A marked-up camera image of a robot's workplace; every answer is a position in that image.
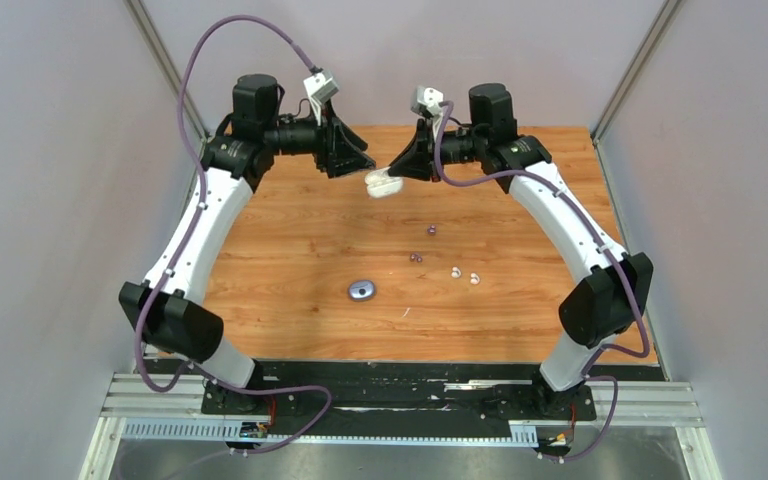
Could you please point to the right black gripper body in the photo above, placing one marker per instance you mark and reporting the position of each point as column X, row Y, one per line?
column 430, row 129

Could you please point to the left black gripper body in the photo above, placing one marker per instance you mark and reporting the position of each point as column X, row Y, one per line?
column 323, row 139

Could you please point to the white earbud charging case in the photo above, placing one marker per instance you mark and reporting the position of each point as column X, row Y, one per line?
column 379, row 183

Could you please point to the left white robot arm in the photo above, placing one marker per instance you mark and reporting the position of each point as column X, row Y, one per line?
column 166, row 308

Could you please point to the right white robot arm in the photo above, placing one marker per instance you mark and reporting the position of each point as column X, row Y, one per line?
column 611, row 285

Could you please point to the purple earbud charging case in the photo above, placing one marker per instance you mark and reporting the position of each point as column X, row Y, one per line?
column 361, row 290

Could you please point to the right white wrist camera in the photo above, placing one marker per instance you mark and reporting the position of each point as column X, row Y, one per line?
column 426, row 102

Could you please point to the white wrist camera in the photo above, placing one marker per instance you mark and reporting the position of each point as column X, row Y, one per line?
column 320, row 87
column 426, row 102

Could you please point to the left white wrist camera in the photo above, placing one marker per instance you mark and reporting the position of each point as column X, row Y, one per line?
column 320, row 87

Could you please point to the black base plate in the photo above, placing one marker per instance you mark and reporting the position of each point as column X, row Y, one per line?
column 402, row 399

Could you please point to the aluminium frame rail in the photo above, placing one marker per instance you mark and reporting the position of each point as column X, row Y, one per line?
column 132, row 410

